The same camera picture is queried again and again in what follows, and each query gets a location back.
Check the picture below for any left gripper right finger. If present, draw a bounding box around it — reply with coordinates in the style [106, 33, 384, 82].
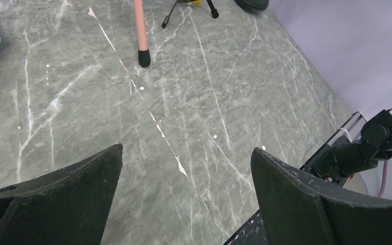
[251, 148, 392, 244]

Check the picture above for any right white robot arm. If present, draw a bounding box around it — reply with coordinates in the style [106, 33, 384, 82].
[300, 108, 392, 187]

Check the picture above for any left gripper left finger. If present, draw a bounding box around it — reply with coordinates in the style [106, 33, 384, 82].
[0, 144, 123, 244]

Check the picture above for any black shock mount tripod stand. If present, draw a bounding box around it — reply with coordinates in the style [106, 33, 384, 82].
[161, 0, 219, 30]

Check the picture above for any pink music stand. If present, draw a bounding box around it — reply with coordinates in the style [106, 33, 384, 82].
[133, 0, 151, 68]

